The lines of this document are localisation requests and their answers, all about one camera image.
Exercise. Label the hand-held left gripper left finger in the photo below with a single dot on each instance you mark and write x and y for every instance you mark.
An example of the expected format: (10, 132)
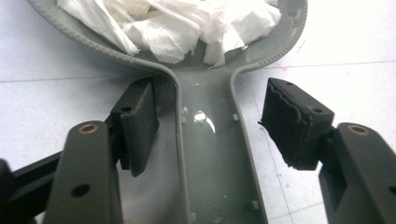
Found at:
(138, 137)

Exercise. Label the grey dustpan with orange edge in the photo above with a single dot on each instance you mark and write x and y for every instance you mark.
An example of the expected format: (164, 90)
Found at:
(211, 152)

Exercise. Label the white tissue paper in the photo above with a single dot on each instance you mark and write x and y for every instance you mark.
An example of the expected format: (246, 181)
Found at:
(171, 34)

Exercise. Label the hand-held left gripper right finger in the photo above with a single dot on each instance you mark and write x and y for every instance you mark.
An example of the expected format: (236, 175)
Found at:
(289, 130)

